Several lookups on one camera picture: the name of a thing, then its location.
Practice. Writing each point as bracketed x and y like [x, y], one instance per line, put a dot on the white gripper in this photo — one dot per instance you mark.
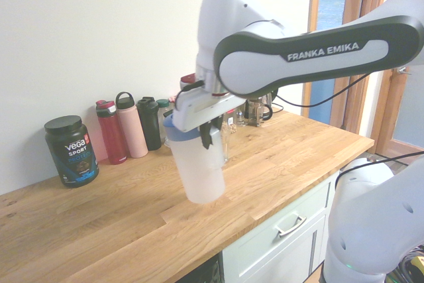
[202, 110]

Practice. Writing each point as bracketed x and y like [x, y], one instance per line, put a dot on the translucent pitcher with blue lid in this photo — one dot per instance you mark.
[198, 170]

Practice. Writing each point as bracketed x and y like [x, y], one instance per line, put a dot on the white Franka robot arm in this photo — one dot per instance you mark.
[298, 61]

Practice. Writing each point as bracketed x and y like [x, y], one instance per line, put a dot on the red water bottle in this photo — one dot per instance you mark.
[112, 137]

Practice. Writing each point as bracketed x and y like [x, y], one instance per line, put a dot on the cereal container with white lid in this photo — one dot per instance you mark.
[230, 127]

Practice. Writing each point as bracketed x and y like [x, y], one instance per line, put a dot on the clear drinking glass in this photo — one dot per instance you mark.
[227, 150]

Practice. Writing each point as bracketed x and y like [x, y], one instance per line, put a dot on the clear glass mug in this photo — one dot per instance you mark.
[241, 118]

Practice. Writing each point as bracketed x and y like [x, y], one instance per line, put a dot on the glass french press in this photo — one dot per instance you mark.
[258, 110]

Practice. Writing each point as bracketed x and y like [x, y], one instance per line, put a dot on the jar with red checkered lid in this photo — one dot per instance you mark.
[171, 98]

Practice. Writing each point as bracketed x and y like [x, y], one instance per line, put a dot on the glass jar with teal lid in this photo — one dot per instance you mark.
[163, 110]

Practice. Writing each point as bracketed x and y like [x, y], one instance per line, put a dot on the black shaker bottle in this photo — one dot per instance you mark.
[150, 127]

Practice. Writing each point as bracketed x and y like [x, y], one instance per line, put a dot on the pink bottle with black lid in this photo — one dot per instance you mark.
[132, 130]

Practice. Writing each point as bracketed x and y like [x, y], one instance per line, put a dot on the black dishwasher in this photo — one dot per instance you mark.
[212, 273]

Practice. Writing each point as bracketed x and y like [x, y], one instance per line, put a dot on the black protein powder tub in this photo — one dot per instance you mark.
[71, 157]

